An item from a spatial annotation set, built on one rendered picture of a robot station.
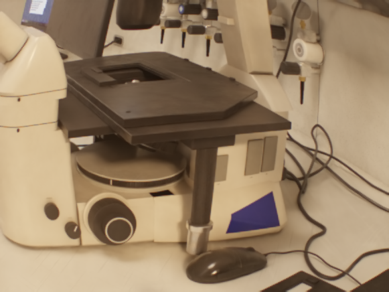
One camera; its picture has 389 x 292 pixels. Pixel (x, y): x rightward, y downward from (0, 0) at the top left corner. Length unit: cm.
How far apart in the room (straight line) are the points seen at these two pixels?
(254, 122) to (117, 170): 21
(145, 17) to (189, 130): 20
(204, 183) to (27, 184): 23
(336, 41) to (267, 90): 42
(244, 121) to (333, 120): 60
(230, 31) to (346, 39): 39
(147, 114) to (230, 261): 20
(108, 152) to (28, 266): 29
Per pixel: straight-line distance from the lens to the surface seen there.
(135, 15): 80
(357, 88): 120
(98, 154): 89
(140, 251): 81
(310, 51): 125
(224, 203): 84
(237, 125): 69
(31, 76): 69
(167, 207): 81
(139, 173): 83
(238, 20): 87
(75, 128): 69
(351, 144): 123
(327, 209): 98
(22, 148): 71
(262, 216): 86
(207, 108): 71
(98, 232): 75
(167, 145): 84
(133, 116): 66
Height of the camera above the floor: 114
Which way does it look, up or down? 19 degrees down
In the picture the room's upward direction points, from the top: 4 degrees clockwise
